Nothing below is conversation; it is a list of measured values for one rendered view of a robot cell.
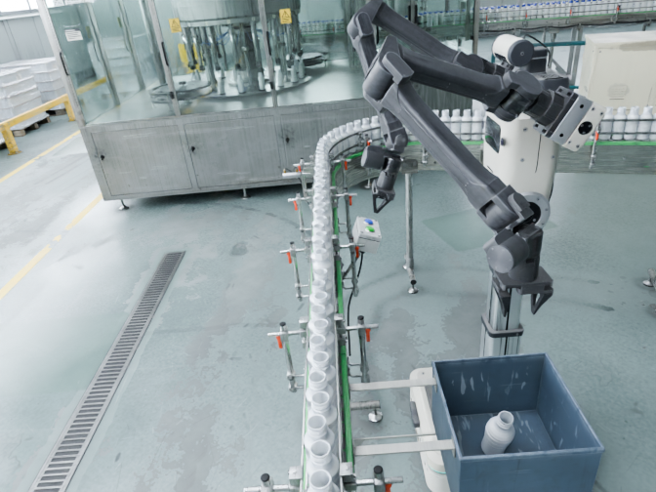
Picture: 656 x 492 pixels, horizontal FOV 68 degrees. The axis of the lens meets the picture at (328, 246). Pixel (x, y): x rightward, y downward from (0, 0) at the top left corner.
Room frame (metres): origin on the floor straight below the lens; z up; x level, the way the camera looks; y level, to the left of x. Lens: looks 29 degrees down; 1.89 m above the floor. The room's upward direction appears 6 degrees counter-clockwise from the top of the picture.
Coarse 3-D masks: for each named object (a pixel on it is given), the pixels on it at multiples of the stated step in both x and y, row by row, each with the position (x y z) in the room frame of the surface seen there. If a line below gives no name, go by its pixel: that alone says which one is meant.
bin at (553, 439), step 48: (384, 384) 0.95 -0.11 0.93; (432, 384) 0.94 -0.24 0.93; (480, 384) 0.99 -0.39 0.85; (528, 384) 0.99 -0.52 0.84; (480, 432) 0.92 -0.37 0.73; (528, 432) 0.91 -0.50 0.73; (576, 432) 0.78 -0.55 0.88; (480, 480) 0.69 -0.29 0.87; (528, 480) 0.69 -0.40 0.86; (576, 480) 0.68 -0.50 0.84
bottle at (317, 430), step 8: (312, 416) 0.66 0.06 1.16; (320, 416) 0.66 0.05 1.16; (312, 424) 0.66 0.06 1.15; (320, 424) 0.66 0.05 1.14; (312, 432) 0.63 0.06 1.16; (320, 432) 0.63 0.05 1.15; (328, 432) 0.64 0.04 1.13; (304, 440) 0.64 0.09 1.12; (312, 440) 0.63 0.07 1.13; (328, 440) 0.63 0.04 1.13; (336, 456) 0.64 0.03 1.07
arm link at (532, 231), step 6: (516, 228) 0.84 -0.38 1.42; (522, 228) 0.83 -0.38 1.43; (528, 228) 0.83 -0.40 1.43; (534, 228) 0.83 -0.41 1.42; (540, 228) 0.83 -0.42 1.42; (516, 234) 0.81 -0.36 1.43; (522, 234) 0.81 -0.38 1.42; (528, 234) 0.81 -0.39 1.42; (534, 234) 0.82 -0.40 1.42; (540, 234) 0.81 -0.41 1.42; (528, 240) 0.81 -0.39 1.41; (534, 240) 0.81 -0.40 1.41; (540, 240) 0.81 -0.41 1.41; (534, 246) 0.81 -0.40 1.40; (540, 246) 0.81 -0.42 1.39; (534, 252) 0.81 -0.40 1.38; (540, 252) 0.82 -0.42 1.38; (528, 258) 0.81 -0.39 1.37
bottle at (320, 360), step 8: (320, 352) 0.84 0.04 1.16; (312, 360) 0.82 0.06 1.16; (320, 360) 0.84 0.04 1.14; (328, 360) 0.81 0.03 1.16; (312, 368) 0.83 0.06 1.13; (320, 368) 0.80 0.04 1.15; (328, 368) 0.81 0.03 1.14; (328, 376) 0.80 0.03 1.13; (328, 384) 0.79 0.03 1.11; (336, 384) 0.81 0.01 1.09; (336, 392) 0.81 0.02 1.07; (336, 400) 0.80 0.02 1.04; (336, 408) 0.80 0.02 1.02
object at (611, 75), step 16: (624, 32) 4.92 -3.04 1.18; (640, 32) 4.81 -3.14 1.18; (592, 48) 4.64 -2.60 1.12; (608, 48) 4.46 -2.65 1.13; (624, 48) 4.41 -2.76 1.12; (640, 48) 4.37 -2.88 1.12; (592, 64) 4.50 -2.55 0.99; (608, 64) 4.45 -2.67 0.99; (624, 64) 4.41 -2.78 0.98; (640, 64) 4.36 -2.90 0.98; (592, 80) 4.49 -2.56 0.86; (608, 80) 4.44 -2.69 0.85; (624, 80) 4.40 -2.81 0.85; (640, 80) 4.35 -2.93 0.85; (592, 96) 4.48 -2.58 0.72; (608, 96) 4.43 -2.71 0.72; (624, 96) 4.38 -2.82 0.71; (640, 96) 4.34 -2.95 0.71; (640, 112) 4.33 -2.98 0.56
